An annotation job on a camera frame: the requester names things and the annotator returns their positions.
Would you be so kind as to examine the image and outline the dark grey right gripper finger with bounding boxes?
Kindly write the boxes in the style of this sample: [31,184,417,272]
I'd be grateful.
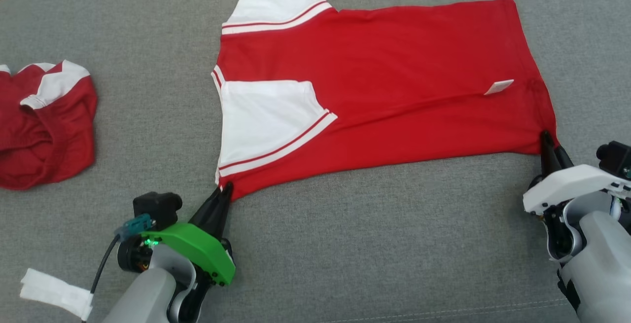
[555,146,575,170]
[541,131,560,176]

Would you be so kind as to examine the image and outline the thin black cable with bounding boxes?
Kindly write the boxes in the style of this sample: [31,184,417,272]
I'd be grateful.
[90,233,123,294]

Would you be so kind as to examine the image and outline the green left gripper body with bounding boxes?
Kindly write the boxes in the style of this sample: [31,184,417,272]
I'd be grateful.
[140,222,236,287]

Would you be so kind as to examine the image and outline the white tape tag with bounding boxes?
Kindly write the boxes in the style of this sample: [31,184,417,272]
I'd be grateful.
[20,268,94,321]

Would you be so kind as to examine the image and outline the red and white shorts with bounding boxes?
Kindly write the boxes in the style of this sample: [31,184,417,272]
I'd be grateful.
[0,60,98,190]

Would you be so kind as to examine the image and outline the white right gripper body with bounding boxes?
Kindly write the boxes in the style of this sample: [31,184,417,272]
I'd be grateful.
[523,164,631,215]

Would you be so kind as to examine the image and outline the red and white jersey shirt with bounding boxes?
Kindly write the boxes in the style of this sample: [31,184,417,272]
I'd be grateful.
[211,0,560,201]

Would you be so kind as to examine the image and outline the teal cable connector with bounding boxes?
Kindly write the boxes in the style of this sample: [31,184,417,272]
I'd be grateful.
[115,214,153,241]

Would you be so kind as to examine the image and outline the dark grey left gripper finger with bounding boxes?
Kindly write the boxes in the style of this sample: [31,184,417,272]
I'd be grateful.
[190,187,223,232]
[207,182,233,240]

